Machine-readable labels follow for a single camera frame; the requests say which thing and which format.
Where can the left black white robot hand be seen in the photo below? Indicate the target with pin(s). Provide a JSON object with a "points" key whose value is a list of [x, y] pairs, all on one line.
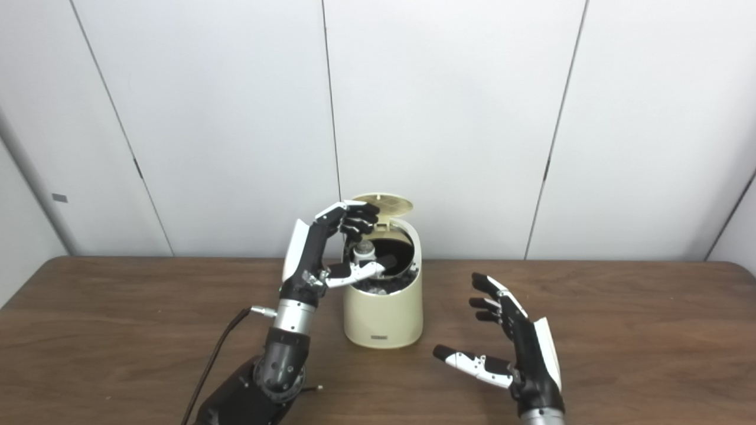
{"points": [[304, 260]]}

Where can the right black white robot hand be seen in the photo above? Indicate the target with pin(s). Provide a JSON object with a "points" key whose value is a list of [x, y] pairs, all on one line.
{"points": [[531, 360]]}

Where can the small white plastic bottle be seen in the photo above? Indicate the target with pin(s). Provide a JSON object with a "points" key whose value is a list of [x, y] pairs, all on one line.
{"points": [[364, 254]]}

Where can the cream-colored round bin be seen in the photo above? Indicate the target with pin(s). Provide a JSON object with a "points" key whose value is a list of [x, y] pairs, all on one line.
{"points": [[384, 319]]}

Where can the cream round bin lid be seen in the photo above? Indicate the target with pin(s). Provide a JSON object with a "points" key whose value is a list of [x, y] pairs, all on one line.
{"points": [[393, 205]]}

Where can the black bin liner bag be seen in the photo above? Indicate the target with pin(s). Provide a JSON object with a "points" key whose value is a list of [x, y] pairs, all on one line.
{"points": [[384, 287]]}

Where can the black wall panel hinge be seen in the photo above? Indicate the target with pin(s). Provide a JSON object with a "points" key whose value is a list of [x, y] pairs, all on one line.
{"points": [[138, 169]]}

